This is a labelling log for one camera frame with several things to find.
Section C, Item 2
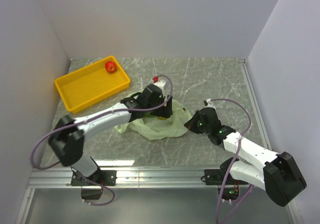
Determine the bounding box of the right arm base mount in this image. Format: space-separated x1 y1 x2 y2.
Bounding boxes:
200 169 240 202

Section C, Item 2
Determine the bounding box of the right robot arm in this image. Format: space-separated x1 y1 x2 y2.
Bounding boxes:
184 107 307 207

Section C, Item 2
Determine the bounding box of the aluminium front rail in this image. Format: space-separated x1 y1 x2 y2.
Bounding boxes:
27 166 219 189

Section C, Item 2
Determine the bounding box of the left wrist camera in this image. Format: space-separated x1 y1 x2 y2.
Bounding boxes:
152 76 169 92

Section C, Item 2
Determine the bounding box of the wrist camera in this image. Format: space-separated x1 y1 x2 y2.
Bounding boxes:
152 76 169 92
203 98 217 109

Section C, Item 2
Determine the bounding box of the aluminium side rail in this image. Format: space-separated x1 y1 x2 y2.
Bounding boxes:
238 59 273 151

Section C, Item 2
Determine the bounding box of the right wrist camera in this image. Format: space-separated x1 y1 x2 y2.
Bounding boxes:
203 98 217 109

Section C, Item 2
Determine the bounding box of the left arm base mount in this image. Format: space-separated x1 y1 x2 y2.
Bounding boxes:
70 169 117 206

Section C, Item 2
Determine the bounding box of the red toy fruit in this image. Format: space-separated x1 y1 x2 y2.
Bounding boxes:
104 61 118 73

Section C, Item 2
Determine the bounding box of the green plastic bag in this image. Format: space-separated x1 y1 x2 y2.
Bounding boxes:
115 99 192 141

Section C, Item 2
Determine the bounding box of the yellow plastic tray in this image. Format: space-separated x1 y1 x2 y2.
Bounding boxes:
54 55 131 114

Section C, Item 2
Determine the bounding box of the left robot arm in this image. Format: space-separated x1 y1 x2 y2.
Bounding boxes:
48 80 172 185

